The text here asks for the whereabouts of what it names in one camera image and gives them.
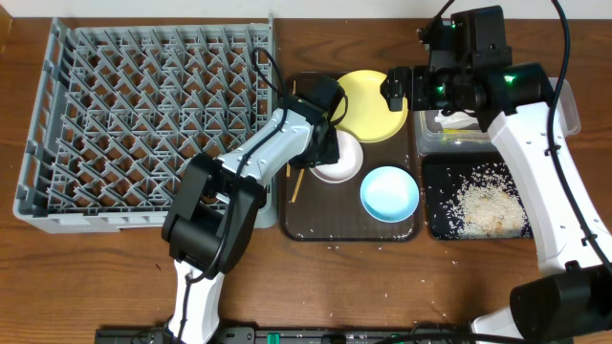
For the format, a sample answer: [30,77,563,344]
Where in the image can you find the green yellow snack wrapper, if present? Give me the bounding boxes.
[442,129,490,143]

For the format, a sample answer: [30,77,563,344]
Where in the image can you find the dark brown serving tray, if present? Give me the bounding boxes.
[278,70,425,243]

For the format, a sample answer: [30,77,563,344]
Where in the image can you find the rice food scraps pile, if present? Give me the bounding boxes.
[443,162,529,239]

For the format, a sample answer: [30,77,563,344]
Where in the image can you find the yellow plate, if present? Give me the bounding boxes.
[332,70,407,143]

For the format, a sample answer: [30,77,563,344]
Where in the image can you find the black waste tray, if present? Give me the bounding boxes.
[422,153,533,240]

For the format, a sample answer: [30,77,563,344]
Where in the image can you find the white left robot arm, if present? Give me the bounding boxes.
[162,76,348,343]

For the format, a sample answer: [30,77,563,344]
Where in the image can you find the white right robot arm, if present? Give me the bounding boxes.
[381,6,611,343]

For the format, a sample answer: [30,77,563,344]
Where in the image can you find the light blue bowl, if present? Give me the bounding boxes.
[360,166,420,224]

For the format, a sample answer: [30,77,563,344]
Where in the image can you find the grey plastic dish rack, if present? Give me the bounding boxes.
[13,20,275,233]

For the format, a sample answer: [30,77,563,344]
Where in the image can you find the pink bowl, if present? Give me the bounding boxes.
[310,130,363,183]

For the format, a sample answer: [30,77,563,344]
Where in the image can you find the white napkin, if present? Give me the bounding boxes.
[434,112,478,130]

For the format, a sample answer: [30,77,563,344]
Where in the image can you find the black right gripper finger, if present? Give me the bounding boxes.
[386,93,409,112]
[380,67,411,96]

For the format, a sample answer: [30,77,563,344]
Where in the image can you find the right wooden chopstick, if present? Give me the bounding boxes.
[290,169,305,204]

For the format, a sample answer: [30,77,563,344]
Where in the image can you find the clear plastic waste bin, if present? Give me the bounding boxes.
[411,80,581,156]

